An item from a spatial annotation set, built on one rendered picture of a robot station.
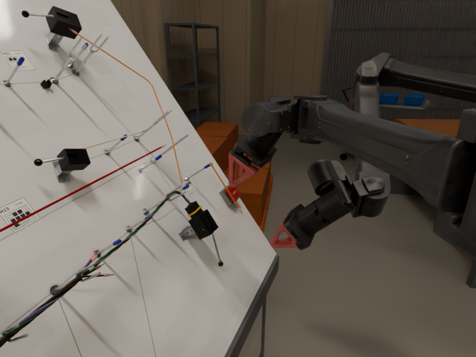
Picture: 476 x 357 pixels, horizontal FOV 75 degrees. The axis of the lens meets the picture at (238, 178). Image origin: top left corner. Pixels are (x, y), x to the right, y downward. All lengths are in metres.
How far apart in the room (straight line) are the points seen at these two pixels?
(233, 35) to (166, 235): 5.09
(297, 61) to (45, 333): 6.46
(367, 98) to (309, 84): 5.92
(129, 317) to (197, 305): 0.19
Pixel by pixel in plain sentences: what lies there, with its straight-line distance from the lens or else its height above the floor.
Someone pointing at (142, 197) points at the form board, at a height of 1.21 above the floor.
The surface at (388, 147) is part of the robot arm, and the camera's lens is 0.36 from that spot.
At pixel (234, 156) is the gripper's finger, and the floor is 1.35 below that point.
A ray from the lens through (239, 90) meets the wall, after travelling 5.73.
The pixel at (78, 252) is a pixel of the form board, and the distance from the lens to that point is 0.68.
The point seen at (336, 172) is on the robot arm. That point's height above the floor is 1.32.
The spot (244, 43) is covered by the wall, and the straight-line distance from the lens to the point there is 5.66.
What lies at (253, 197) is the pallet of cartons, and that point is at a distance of 2.56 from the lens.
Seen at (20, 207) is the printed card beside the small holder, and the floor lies 1.30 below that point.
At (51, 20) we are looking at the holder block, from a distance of 0.89.
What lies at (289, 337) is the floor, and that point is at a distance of 2.05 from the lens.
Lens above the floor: 1.56
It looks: 23 degrees down
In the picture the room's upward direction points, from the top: straight up
